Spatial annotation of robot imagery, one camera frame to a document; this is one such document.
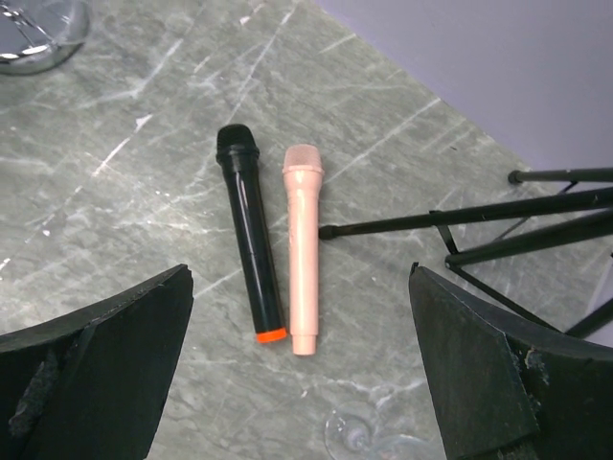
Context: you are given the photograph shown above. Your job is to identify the clear wine glass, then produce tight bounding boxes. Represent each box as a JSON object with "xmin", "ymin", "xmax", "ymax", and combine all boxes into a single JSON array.
[{"xmin": 324, "ymin": 401, "xmax": 443, "ymax": 460}]

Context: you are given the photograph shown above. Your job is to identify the black perforated music stand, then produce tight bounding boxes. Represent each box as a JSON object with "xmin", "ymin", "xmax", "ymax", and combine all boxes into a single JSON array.
[{"xmin": 317, "ymin": 167, "xmax": 613, "ymax": 339}]

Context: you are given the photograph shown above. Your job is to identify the pink microphone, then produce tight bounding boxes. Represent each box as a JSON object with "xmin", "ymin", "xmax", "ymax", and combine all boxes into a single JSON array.
[{"xmin": 283, "ymin": 144, "xmax": 324, "ymax": 357}]

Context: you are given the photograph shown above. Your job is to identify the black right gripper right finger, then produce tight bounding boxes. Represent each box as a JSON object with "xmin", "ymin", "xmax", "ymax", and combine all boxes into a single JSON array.
[{"xmin": 409, "ymin": 264, "xmax": 612, "ymax": 459}]

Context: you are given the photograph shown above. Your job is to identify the chrome wine glass rack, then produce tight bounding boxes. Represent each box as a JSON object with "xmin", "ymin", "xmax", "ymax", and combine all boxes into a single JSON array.
[{"xmin": 1, "ymin": 0, "xmax": 93, "ymax": 76}]

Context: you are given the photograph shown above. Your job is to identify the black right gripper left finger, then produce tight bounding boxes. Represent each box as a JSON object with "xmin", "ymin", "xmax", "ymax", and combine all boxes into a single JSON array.
[{"xmin": 1, "ymin": 264, "xmax": 193, "ymax": 459}]

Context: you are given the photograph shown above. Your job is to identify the black microphone orange end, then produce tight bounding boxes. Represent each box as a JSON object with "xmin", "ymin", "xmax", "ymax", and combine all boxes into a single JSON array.
[{"xmin": 216, "ymin": 124, "xmax": 287, "ymax": 344}]

